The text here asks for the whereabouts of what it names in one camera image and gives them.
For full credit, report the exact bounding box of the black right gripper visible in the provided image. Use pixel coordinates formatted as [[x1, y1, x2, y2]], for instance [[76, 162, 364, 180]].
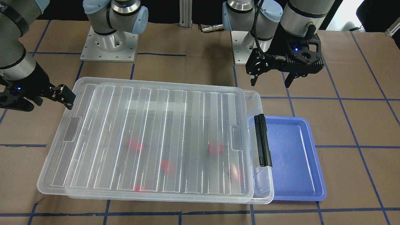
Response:
[[0, 63, 76, 112]]

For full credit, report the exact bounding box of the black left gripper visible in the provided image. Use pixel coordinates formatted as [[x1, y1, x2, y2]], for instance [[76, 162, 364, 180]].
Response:
[[245, 24, 324, 88]]

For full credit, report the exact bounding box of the clear plastic box lid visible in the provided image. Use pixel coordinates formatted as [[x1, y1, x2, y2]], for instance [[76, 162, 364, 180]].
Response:
[[37, 77, 254, 203]]

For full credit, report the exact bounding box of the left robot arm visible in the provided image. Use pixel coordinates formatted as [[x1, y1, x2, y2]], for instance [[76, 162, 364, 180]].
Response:
[[222, 0, 334, 88]]

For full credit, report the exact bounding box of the red block upper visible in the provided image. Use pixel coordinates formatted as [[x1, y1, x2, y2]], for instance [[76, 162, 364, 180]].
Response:
[[208, 143, 225, 156]]

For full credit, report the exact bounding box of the clear plastic storage box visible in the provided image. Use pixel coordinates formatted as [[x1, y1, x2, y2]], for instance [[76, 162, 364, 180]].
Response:
[[65, 88, 273, 203]]

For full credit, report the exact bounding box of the red block lower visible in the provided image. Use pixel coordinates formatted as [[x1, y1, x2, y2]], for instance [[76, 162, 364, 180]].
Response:
[[229, 166, 244, 184]]

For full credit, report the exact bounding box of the blue plastic tray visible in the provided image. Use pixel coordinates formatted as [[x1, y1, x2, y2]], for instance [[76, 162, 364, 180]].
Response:
[[249, 116, 326, 204]]

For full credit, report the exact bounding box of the red block bottom edge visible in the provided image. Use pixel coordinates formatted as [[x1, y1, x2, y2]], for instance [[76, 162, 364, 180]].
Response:
[[133, 184, 151, 193]]

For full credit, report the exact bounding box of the red block middle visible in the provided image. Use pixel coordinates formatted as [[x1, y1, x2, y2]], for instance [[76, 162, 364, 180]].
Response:
[[161, 159, 176, 175]]

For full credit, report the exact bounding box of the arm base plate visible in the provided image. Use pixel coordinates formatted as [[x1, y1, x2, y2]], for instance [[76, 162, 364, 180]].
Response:
[[230, 31, 257, 66], [80, 28, 139, 63]]

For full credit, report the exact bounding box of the metal cable connector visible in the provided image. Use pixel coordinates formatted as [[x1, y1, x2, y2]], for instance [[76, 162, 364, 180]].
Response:
[[198, 24, 224, 34]]

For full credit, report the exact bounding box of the black box latch handle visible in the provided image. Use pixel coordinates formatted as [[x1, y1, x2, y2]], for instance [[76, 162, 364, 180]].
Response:
[[254, 113, 273, 168]]

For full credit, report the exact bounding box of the aluminium frame post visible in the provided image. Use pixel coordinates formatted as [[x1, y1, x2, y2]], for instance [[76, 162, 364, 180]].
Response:
[[179, 0, 193, 29]]

